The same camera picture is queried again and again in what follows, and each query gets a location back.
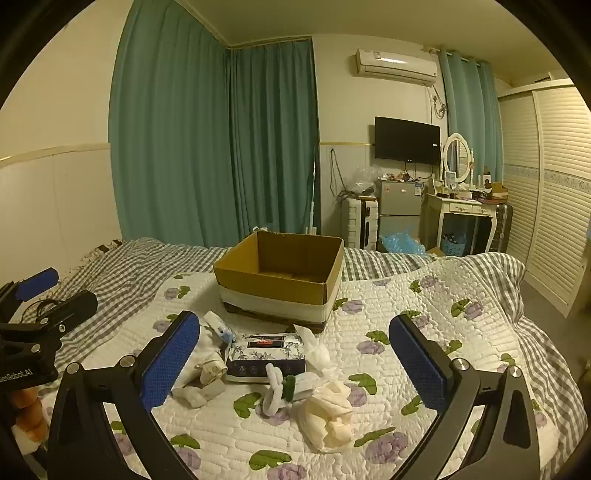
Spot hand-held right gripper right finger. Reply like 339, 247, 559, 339
389, 315, 541, 480

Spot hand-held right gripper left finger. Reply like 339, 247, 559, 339
46, 310, 201, 480

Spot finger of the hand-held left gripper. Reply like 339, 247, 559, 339
0, 268, 60, 315
28, 291, 99, 337

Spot white sock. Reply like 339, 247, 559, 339
172, 381, 227, 409

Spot floral tissue pack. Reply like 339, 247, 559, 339
225, 333, 308, 383

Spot white knotted plastic bag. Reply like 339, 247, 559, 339
293, 324, 334, 376

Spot cream cloth bundle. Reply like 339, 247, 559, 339
295, 379, 354, 454

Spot white green pipe cleaner toy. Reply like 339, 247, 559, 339
262, 364, 297, 419

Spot cardboard box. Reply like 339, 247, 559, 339
213, 231, 345, 334

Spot person's left hand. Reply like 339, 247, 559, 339
10, 385, 49, 443

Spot floral quilted blanket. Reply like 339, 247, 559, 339
44, 261, 583, 480

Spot brown patterned pillow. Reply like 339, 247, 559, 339
69, 239, 124, 274

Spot blue laundry basket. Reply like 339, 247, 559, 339
441, 233, 468, 257

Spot blue plastic bag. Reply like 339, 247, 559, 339
379, 225, 426, 256

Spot white suitcase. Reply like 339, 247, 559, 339
339, 196, 379, 251

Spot dark suitcase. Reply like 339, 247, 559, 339
487, 203, 515, 254

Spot grey mini fridge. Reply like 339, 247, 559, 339
376, 178, 424, 250

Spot white dressing table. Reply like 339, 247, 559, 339
424, 190, 500, 256

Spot clear plastic bag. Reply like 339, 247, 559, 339
346, 165, 380, 198

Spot teal curtain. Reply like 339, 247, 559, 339
438, 46, 504, 186
108, 0, 232, 249
228, 39, 321, 245

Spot white pole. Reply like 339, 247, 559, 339
307, 144, 320, 237

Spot white oval vanity mirror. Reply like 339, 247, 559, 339
441, 133, 476, 184

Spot white louvred wardrobe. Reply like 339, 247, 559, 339
498, 76, 591, 320

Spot white air conditioner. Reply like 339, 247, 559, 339
355, 48, 438, 86

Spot hanging black cables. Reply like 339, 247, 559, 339
328, 148, 352, 205

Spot black wall television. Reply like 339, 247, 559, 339
374, 116, 441, 166

